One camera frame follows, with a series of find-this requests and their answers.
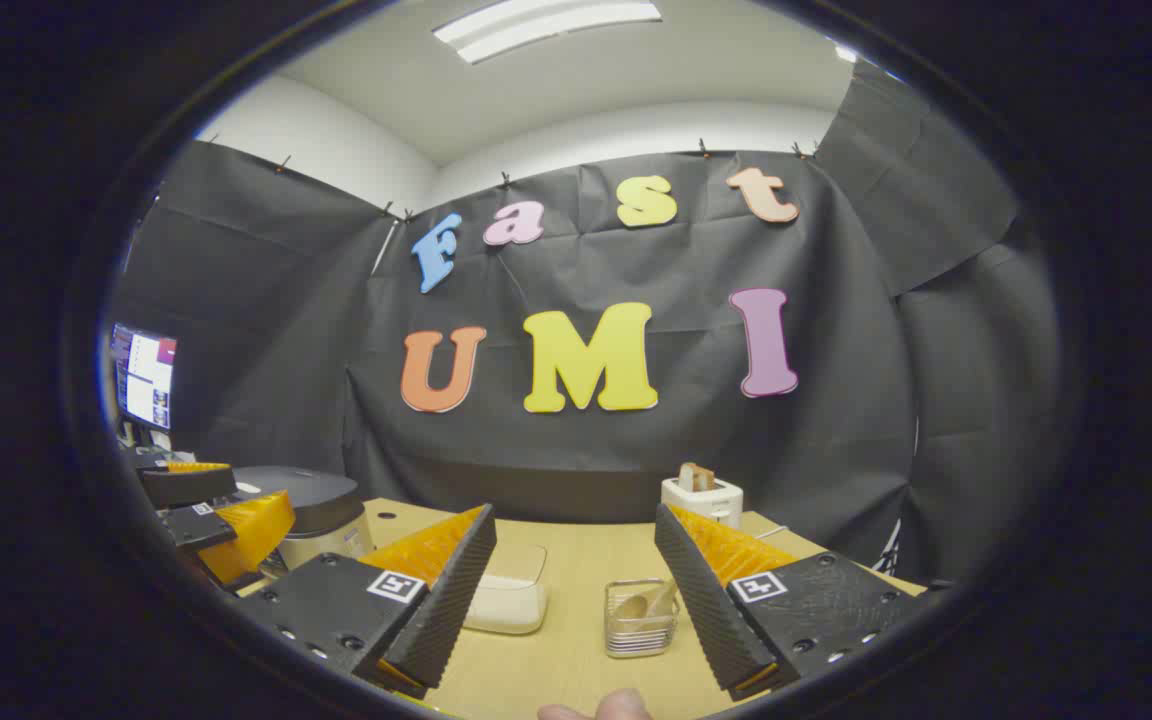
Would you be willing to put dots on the white toaster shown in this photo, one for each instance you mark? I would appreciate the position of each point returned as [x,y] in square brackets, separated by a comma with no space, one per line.
[711,502]

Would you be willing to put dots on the brown bread slice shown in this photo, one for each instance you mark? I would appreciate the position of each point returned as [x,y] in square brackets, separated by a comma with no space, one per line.
[696,477]

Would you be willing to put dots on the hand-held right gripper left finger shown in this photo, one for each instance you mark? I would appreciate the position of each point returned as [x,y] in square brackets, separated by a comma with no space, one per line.
[456,590]

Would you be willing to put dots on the black silver rice cooker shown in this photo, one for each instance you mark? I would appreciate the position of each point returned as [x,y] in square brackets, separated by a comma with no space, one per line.
[306,495]

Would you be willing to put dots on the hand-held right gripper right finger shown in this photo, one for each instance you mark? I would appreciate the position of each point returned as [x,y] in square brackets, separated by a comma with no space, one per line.
[701,600]

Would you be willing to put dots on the black white striped object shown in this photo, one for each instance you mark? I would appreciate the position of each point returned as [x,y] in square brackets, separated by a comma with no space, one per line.
[891,550]

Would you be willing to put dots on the white rice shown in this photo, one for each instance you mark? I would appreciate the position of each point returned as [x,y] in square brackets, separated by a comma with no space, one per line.
[506,605]

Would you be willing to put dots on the clear plastic box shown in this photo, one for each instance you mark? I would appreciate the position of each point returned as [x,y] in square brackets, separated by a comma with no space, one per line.
[511,610]

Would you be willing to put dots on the black backdrop cloth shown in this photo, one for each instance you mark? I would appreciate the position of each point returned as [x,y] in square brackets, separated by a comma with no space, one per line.
[636,450]

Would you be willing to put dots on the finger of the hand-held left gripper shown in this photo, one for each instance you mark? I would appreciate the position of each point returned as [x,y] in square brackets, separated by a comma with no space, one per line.
[186,486]
[198,526]

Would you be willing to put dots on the computer monitor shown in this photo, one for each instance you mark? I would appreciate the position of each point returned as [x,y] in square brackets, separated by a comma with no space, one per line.
[146,378]

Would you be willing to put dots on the wooden spoon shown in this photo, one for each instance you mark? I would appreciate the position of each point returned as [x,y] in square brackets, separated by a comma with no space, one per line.
[636,605]

